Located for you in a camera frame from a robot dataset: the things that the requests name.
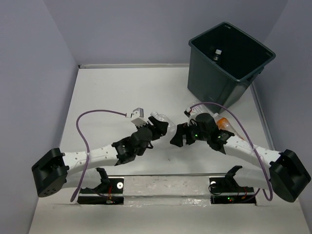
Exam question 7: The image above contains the clear crushed bottle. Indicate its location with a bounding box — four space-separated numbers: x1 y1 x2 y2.
212 49 222 64

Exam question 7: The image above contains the orange liquid bottle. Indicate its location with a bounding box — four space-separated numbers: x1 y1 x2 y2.
213 113 244 139

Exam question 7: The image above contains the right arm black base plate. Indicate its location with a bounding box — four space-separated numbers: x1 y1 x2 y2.
208 166 256 205

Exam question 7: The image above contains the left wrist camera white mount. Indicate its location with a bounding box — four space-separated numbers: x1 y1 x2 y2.
126 107 148 128

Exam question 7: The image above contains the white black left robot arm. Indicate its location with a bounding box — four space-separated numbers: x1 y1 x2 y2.
31 116 169 197

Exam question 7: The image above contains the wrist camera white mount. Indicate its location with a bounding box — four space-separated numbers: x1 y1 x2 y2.
184 107 196 118
126 107 148 128

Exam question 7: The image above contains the clear bottle white cap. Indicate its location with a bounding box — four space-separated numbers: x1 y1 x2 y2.
151 112 177 138

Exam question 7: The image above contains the dark green plastic bin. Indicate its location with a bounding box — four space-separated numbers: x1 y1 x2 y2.
187 22 276 108

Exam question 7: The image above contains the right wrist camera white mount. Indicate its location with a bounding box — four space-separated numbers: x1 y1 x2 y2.
184 107 196 118

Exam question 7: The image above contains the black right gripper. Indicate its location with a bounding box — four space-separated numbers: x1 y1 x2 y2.
169 119 209 147

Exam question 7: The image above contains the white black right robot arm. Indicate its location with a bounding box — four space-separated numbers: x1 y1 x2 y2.
170 113 312 202

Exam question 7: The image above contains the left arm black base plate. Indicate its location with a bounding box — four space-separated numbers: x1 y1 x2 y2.
77 168 124 205

